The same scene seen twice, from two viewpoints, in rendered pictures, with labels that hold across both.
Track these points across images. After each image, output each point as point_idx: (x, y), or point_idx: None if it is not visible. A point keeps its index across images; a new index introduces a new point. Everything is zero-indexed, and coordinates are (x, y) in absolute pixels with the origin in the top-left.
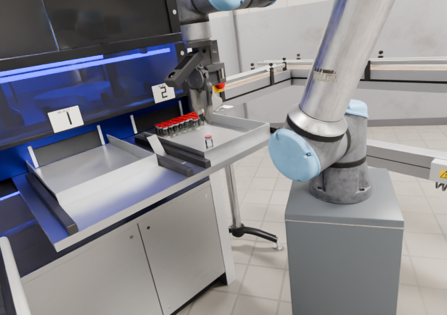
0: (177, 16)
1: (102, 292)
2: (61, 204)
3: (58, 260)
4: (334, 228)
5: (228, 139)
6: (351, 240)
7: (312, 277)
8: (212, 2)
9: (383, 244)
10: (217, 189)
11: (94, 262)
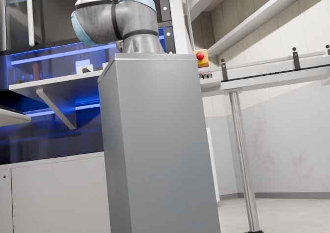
0: (168, 11)
1: (81, 197)
2: None
3: (62, 158)
4: (104, 78)
5: None
6: (108, 84)
7: (105, 130)
8: None
9: (113, 78)
10: None
11: (81, 171)
